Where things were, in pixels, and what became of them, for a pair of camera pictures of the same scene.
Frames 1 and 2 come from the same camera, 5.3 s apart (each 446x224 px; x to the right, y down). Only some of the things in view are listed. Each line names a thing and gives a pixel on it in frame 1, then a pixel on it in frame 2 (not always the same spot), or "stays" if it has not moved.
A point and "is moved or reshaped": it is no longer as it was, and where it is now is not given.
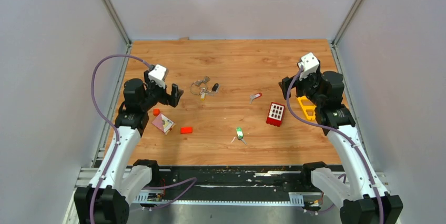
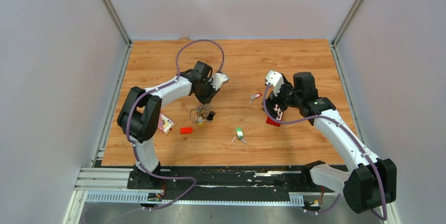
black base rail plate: x=207 y=183 stays
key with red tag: x=252 y=96 stays
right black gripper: x=315 y=75 → x=284 y=87
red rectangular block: x=186 y=130 stays
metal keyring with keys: x=200 y=87 is moved or reshaped
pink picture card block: x=163 y=123 stays
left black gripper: x=172 y=99 → x=209 y=99
